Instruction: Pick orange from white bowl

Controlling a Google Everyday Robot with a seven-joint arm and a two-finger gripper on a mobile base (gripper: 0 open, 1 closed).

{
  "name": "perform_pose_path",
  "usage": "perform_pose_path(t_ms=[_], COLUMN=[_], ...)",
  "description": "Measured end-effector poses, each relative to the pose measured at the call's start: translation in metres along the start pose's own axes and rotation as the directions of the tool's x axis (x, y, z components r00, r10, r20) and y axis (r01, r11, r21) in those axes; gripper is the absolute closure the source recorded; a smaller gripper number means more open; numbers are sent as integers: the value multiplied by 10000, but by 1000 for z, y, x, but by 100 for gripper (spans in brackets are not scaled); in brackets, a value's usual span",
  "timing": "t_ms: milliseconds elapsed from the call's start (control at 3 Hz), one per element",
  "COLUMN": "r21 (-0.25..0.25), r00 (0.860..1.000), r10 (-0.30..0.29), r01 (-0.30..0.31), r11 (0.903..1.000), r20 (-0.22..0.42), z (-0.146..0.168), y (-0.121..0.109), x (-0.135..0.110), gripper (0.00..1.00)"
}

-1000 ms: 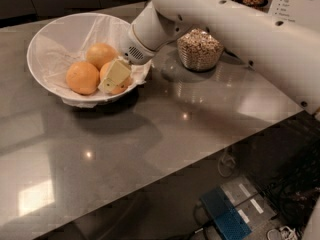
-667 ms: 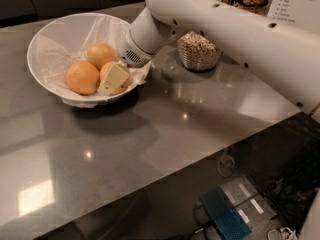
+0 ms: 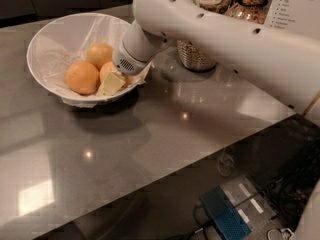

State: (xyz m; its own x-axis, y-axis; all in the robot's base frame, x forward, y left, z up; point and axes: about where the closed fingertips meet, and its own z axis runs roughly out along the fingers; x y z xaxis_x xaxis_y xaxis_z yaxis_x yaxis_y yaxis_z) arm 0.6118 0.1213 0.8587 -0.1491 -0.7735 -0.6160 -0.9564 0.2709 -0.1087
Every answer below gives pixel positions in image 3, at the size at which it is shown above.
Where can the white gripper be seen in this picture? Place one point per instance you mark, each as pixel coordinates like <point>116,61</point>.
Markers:
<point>128,63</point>

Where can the orange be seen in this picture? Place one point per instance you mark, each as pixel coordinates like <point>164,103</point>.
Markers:
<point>99,54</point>
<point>109,66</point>
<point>82,78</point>

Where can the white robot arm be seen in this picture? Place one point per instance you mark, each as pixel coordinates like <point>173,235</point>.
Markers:
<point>285,65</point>

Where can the white bowl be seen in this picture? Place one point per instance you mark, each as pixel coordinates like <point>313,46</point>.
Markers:
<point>66,30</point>

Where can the white paper bowl liner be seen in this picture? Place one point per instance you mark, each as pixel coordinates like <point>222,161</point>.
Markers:
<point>56,50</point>

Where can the middle glass cereal jar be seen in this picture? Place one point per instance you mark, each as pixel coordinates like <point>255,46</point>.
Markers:
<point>192,58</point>

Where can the glass cereal jar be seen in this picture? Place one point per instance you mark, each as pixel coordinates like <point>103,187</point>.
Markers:
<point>192,58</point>
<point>248,10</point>

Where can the right glass cereal jar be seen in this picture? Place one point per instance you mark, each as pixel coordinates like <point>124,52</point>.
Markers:
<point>248,10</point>

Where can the blue electronics box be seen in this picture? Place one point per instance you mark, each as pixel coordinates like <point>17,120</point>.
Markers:
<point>226,218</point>

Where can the allergens information sign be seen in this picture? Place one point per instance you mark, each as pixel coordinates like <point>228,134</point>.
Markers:
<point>295,16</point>

